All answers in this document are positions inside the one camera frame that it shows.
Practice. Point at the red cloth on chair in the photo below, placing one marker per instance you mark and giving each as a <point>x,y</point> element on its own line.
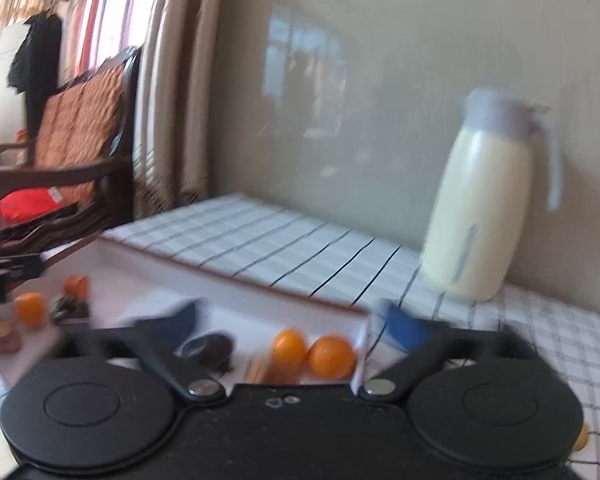
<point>30,204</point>

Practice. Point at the small orange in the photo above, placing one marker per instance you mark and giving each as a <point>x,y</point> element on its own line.
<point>30,309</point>
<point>290,349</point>
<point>582,438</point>
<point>332,357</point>

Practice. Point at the brownish orange fruit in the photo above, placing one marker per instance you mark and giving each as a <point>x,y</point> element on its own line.
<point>5,336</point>

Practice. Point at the white cabinet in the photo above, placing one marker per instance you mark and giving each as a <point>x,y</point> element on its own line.
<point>7,85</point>

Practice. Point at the beige curtain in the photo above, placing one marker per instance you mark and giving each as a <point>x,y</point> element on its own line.
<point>180,85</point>

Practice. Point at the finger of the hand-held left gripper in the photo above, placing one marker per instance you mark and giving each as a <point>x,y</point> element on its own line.
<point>25,267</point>

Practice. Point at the pink sheer curtain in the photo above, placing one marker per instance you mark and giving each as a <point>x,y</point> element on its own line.
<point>100,15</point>

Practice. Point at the white cardboard box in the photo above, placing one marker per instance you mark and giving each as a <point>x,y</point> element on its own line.
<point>155,280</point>

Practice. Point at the cream thermos jug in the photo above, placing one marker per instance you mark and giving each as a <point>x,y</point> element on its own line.
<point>480,200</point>

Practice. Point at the dark wooden chair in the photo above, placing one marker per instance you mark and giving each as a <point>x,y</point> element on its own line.
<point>125,135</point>

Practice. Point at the dark purple mangosteen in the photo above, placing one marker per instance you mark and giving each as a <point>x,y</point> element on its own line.
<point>210,351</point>
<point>70,309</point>

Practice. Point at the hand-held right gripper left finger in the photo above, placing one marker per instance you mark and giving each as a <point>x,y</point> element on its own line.
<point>177,322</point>

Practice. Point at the white checked tablecloth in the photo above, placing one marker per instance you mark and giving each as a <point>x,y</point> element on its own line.
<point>280,240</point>

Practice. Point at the black hanging coat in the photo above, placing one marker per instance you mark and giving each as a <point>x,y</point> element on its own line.
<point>35,60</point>

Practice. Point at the carrot piece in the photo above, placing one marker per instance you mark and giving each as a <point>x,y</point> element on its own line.
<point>260,371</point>
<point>76,286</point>

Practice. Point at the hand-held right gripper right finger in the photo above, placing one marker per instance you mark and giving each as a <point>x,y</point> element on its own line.
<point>405,330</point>

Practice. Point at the orange patterned chair cushion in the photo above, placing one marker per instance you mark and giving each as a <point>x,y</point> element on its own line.
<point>75,130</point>

